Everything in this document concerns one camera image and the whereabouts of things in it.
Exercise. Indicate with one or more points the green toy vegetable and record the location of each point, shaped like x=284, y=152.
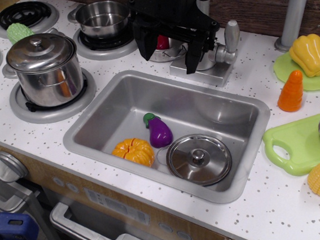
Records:
x=17, y=31

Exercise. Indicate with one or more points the small steel pot behind gripper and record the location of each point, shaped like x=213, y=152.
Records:
x=177, y=50

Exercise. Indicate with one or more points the large steel pot with lid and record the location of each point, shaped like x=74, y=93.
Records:
x=47, y=68

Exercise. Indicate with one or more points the open steel saucepan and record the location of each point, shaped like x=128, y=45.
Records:
x=105, y=19

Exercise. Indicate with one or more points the red toy vegetable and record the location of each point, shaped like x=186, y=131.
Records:
x=162, y=43

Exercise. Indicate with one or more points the oven door with handle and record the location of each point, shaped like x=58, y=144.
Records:
x=19, y=197

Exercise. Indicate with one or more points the green cutting board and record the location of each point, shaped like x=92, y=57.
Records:
x=294, y=147

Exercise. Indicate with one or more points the grey toy faucet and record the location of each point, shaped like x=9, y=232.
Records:
x=216, y=64

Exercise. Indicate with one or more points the purple toy eggplant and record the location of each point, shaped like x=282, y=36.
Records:
x=160, y=133

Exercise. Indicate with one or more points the back left stove burner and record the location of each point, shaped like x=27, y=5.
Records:
x=38, y=16

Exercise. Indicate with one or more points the yellow toy bell pepper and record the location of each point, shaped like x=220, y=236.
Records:
x=305, y=51

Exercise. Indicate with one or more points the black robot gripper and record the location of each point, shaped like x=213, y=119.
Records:
x=177, y=19

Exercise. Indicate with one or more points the grey toy sink basin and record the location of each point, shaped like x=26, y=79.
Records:
x=117, y=114

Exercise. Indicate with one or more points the dishwasher door with handle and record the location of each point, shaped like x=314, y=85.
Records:
x=79, y=222

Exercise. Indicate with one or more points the orange toy carrot piece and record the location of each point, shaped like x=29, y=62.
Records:
x=290, y=99

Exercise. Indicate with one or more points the orange toy pumpkin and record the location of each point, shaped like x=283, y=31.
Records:
x=135, y=150

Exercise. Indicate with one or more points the light green plate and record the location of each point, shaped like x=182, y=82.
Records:
x=283, y=67

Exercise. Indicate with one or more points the front stove burner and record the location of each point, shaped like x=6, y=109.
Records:
x=44, y=115

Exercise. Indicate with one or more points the steel pot lid in sink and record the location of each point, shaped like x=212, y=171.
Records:
x=199, y=158

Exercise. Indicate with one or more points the back right stove burner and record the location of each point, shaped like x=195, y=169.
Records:
x=110, y=49

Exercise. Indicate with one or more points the blue clamp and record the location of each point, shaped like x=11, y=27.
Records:
x=17, y=226

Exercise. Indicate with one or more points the grey vertical pole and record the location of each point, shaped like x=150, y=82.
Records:
x=292, y=25

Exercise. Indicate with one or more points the grey oven knob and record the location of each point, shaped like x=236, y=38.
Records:
x=11, y=169

